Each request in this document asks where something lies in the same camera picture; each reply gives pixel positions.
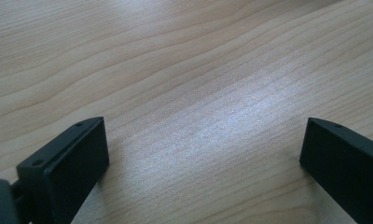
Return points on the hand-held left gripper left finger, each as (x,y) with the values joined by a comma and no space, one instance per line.
(70,168)

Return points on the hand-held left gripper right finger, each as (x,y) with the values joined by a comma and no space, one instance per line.
(346,168)

